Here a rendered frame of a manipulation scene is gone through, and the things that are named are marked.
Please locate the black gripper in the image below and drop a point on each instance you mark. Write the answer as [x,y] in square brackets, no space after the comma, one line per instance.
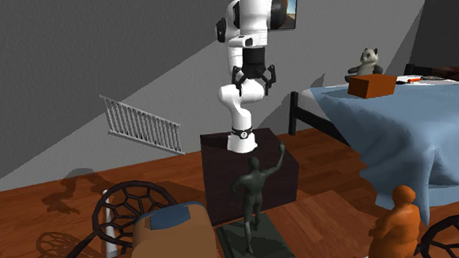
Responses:
[254,62]

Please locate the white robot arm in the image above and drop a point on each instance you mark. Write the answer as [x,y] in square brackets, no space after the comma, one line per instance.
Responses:
[251,9]

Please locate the dark robot stand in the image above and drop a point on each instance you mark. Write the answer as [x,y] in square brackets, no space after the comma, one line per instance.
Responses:
[224,172]

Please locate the dark green man statue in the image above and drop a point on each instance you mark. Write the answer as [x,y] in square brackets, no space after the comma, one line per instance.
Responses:
[253,190]

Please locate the panda plush toy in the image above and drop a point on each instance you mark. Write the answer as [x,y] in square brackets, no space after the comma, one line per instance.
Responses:
[368,60]

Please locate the orange box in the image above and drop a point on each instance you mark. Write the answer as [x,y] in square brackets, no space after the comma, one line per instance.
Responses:
[371,85]

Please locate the white railing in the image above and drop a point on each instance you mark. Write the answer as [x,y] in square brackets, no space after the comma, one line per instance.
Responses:
[142,125]

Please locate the orange pen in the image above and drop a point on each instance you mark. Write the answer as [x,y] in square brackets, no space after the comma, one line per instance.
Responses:
[414,80]

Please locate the bed with blue blanket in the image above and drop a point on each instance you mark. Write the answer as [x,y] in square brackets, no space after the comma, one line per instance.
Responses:
[411,134]

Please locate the brown box with blue top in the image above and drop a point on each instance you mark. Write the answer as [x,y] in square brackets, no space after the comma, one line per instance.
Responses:
[172,245]

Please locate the orange seated figure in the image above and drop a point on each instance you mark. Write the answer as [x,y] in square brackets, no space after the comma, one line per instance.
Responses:
[396,230]

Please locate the wall picture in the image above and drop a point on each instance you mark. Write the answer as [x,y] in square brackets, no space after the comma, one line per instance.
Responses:
[289,11]

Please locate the white post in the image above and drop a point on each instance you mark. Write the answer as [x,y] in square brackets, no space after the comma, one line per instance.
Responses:
[110,239]

